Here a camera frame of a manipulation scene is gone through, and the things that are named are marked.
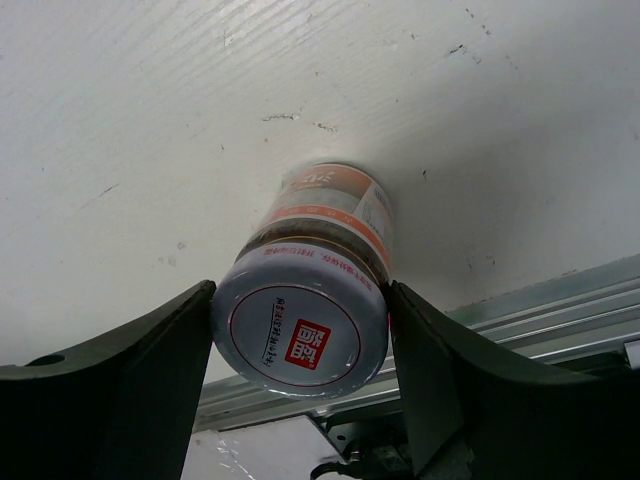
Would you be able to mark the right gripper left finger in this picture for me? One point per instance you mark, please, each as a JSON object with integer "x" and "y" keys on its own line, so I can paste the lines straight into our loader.
{"x": 121, "y": 405}

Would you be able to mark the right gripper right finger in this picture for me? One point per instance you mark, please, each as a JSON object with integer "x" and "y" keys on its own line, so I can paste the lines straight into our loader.
{"x": 439, "y": 362}

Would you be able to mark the grey lid spice jar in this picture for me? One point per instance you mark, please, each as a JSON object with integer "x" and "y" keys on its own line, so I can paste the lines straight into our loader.
{"x": 301, "y": 312}

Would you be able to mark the aluminium table front rail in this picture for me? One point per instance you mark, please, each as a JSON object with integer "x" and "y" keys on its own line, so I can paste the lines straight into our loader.
{"x": 576, "y": 315}

